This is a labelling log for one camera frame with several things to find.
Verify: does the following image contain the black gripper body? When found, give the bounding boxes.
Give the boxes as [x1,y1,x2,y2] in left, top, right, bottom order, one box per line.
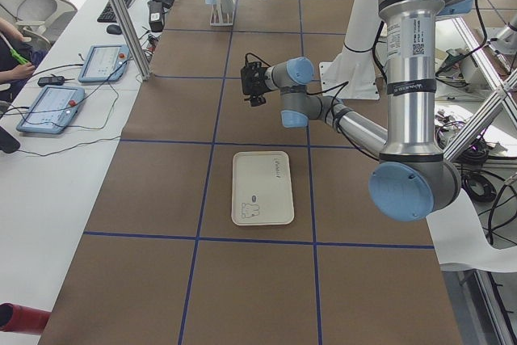
[241,61,267,97]

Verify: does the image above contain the grey plastic cup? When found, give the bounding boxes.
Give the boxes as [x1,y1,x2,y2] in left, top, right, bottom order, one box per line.
[221,0,234,15]

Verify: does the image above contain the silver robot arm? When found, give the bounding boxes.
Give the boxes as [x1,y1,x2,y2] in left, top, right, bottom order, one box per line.
[241,0,474,221]

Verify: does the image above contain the black power adapter box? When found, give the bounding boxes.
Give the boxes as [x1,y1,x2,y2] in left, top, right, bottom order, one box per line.
[148,1,165,32]

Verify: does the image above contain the black computer keyboard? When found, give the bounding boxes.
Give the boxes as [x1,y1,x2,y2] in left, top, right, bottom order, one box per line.
[96,0,139,23]

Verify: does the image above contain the pale green plastic tray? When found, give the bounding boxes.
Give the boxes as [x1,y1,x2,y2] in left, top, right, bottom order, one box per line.
[231,150,294,226]

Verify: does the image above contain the black computer mouse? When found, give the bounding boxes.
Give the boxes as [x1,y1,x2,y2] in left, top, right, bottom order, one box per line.
[106,24,122,35]

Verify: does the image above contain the far blue teach pendant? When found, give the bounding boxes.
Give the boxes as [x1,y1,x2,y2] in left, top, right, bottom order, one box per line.
[78,44,129,83]

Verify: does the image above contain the blue teach pendant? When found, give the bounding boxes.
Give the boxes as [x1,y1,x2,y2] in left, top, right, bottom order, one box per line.
[78,44,129,83]
[16,86,86,135]

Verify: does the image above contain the black handheld remote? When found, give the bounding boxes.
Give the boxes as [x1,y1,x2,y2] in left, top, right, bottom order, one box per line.
[37,76,65,87]

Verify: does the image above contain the near blue teach pendant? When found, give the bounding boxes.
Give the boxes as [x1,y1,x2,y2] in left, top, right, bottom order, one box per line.
[16,86,86,135]

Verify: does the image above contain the red cylinder bottle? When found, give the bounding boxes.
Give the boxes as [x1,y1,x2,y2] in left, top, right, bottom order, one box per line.
[1,303,51,335]

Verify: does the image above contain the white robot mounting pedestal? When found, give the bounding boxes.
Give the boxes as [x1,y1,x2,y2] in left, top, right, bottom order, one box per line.
[319,0,380,100]

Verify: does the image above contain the aluminium frame post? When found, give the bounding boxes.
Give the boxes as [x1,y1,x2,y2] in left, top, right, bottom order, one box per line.
[108,0,151,81]

